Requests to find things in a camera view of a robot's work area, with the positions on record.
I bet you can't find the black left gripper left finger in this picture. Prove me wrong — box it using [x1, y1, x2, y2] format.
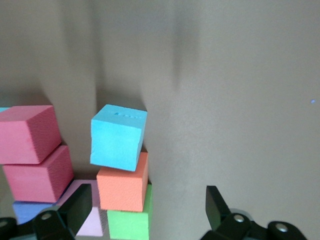
[0, 183, 94, 240]

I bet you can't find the green foam cube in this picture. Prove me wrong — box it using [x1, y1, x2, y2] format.
[106, 183, 153, 240]

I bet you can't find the orange foam cube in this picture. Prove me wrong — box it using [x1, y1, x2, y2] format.
[96, 151, 149, 213]

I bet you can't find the purple foam cube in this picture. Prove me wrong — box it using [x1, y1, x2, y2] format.
[12, 199, 61, 225]

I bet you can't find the pink foam cube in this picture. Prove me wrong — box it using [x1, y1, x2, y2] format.
[62, 179, 104, 237]

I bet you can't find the brown table cover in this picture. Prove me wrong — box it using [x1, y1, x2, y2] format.
[0, 0, 320, 240]

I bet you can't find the red foam cube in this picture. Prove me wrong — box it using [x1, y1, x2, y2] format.
[2, 145, 75, 203]
[0, 105, 63, 165]

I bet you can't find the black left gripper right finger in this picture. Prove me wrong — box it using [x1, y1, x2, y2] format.
[199, 185, 309, 240]

